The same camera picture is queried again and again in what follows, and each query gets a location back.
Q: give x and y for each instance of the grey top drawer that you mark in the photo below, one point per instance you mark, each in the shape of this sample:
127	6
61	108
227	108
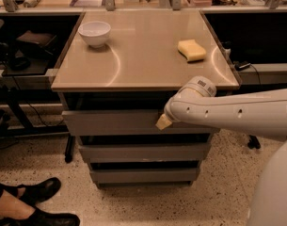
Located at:
124	123

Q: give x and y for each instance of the black desk leg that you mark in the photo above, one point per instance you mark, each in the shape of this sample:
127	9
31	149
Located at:
253	143

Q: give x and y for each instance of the black leather shoe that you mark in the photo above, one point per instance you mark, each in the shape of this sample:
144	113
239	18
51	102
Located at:
40	192
41	218

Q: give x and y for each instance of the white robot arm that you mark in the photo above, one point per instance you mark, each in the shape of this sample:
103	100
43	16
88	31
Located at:
262	114

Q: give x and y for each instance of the dark box on shelf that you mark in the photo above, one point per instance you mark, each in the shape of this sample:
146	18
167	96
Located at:
37	45

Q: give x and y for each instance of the white ceramic bowl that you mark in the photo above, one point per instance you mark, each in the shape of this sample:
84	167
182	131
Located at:
95	33

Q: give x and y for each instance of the black power adapter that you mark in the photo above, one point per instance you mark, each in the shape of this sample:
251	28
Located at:
239	66

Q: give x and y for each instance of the yellow sponge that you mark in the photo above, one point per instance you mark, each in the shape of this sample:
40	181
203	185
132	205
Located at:
191	50

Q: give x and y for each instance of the black left desk frame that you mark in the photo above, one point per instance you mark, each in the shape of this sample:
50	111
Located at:
14	99

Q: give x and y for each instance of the grey drawer cabinet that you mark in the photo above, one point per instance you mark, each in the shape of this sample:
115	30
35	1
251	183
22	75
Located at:
140	68

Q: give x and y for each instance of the grey bottom drawer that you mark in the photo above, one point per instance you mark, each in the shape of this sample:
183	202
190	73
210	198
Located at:
143	176

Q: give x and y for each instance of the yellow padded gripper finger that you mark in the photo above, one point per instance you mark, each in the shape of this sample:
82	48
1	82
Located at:
163	122

